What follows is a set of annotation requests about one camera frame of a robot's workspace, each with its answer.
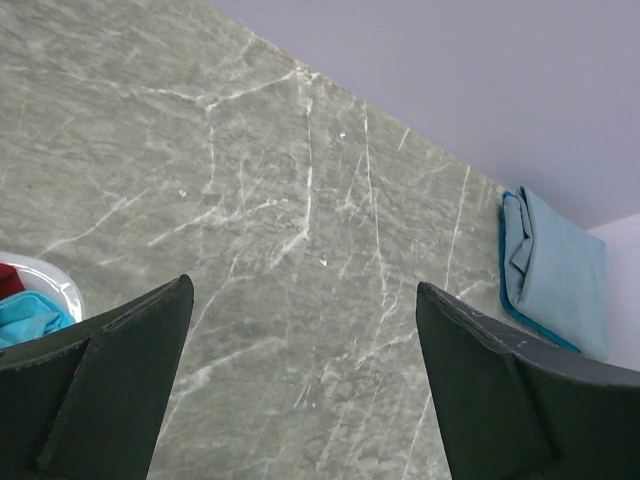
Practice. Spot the white plastic laundry basket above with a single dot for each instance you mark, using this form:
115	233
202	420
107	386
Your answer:
44	277

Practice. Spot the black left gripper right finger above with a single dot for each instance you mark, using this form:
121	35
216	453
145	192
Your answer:
511	406

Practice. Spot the dark red t-shirt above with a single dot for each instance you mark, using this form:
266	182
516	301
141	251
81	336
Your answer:
10	281

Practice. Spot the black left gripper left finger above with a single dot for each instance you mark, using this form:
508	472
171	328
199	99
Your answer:
88	401

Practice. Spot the grey-blue t-shirt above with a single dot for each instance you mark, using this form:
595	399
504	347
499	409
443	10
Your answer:
590	313

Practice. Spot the folded teal t-shirt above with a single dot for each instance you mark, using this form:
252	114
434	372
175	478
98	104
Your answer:
536	281

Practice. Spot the teal t-shirt in basket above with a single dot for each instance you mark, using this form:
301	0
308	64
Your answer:
30	315

